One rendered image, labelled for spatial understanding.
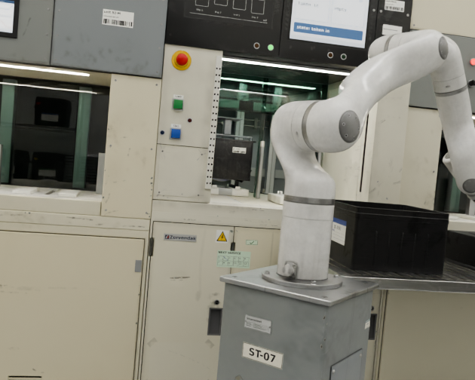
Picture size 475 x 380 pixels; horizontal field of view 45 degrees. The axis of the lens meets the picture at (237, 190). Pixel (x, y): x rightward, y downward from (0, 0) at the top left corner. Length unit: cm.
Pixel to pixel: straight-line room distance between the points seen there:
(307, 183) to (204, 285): 85
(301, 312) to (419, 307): 113
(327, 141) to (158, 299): 100
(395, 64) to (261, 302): 67
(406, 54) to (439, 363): 133
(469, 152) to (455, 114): 12
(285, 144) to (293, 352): 47
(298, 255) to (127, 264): 85
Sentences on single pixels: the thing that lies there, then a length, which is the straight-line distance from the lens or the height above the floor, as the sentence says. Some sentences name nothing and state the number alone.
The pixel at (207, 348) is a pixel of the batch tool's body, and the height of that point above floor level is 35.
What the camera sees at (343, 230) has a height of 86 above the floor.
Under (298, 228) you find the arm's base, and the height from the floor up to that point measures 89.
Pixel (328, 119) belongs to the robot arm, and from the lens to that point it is 127.
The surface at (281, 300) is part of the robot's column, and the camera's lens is 127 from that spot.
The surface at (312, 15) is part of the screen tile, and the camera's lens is 214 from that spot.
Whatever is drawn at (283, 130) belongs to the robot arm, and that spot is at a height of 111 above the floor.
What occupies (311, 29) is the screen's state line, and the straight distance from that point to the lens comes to 213.
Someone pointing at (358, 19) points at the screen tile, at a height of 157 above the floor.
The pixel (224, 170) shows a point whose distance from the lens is 254.
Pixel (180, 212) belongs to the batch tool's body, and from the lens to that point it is 201.
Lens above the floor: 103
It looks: 3 degrees down
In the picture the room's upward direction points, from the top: 5 degrees clockwise
